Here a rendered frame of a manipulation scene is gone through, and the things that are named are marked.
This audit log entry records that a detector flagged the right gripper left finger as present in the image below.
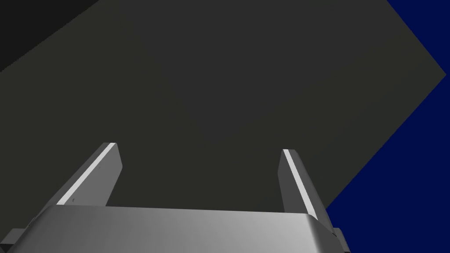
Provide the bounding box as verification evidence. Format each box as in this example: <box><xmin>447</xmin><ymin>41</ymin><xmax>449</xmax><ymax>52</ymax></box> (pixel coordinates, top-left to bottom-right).
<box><xmin>47</xmin><ymin>142</ymin><xmax>123</xmax><ymax>207</ymax></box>

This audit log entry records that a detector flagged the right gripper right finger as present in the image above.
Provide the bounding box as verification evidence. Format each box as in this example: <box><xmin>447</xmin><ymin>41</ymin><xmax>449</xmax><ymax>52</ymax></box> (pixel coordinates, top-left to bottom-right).
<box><xmin>277</xmin><ymin>149</ymin><xmax>333</xmax><ymax>232</ymax></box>

